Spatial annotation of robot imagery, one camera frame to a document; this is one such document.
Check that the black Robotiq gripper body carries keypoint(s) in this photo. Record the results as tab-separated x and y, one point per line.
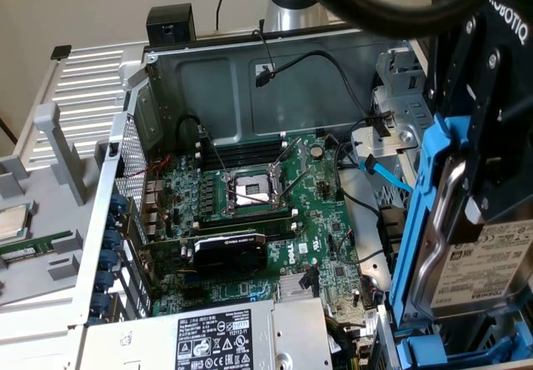
516	20

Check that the hard disk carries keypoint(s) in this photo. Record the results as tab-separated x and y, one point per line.
491	270

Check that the blue disk carrier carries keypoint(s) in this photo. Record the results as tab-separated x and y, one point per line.
420	351

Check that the grey metal drive cage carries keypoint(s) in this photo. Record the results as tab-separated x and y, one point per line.
399	111

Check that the round coin battery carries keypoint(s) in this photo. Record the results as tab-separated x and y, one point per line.
317	151

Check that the silver socket cover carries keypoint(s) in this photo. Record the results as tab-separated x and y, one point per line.
302	155

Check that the green Dell motherboard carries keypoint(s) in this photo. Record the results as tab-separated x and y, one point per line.
316	220

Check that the black RAM slot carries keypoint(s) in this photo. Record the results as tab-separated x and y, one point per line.
283	232
245	145
245	158
245	218

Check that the CPU socket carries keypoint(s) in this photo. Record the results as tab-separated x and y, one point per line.
250	188

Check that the thin metal locking lever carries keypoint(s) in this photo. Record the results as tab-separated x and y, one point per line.
216	153
254	197

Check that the open grey PC case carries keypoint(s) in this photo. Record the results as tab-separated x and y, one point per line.
208	82

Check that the silver finned heat sink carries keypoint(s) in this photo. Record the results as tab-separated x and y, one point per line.
291	284

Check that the small black box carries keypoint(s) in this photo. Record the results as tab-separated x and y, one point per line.
170	24

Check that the black Nvidia graphics card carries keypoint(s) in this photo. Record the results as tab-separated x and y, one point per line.
233	255

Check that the grey power supply with label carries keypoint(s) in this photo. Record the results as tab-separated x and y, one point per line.
208	336

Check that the blue card clip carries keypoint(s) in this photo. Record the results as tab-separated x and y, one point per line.
118	203
110	259
112	240
102	303
106	280

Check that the grey parts rack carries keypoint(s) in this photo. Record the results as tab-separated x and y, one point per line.
54	220

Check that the green RAM stick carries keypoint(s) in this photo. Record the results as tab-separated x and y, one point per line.
33	249

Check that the silver CPU chip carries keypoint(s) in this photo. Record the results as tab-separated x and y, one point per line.
10	222

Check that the black plastic duct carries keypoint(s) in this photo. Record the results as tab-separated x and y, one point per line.
393	228

